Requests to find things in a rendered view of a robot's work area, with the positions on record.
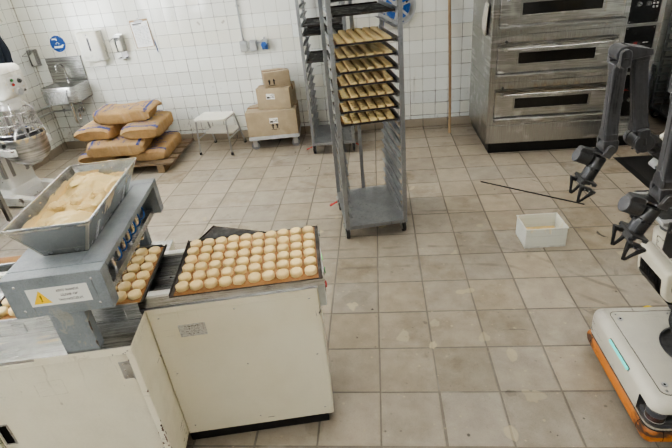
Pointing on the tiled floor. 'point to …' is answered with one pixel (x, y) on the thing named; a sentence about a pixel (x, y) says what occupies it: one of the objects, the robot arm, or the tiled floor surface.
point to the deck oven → (558, 37)
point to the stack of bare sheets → (225, 232)
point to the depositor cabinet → (89, 390)
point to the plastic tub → (541, 230)
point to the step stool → (218, 126)
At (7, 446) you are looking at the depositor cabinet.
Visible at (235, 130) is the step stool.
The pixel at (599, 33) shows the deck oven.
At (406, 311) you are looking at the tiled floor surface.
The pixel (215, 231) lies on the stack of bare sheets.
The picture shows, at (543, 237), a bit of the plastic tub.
